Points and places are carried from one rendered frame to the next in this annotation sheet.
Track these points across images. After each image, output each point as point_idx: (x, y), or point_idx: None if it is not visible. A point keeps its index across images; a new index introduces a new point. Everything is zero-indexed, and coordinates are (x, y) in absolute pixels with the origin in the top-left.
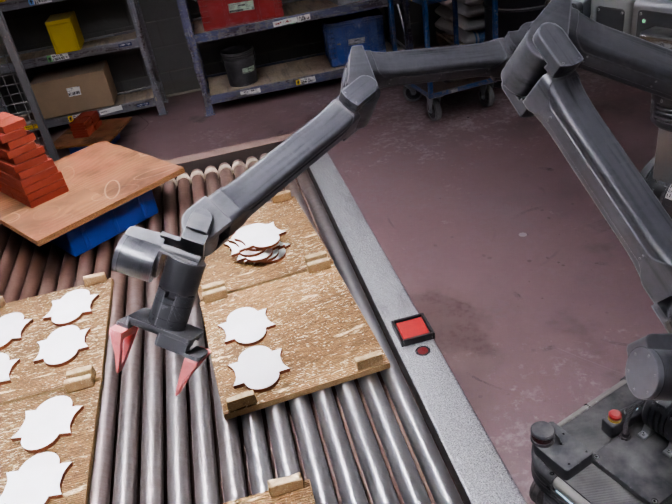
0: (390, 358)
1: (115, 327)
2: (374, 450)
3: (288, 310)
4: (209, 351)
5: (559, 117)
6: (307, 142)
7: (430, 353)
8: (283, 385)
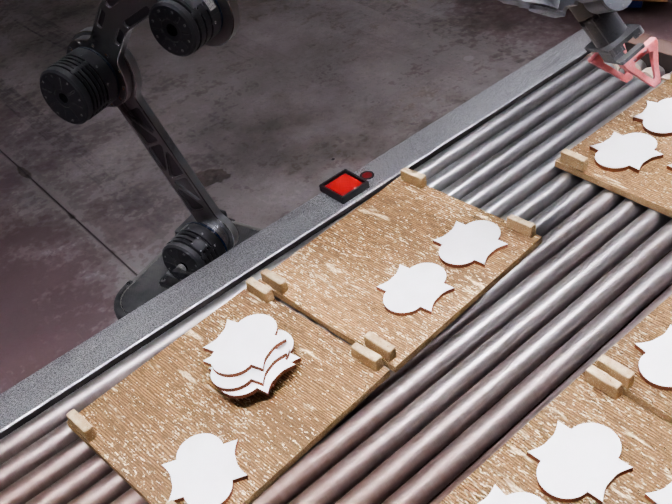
0: None
1: (649, 42)
2: (496, 154)
3: (366, 272)
4: (590, 57)
5: None
6: None
7: (368, 170)
8: (477, 219)
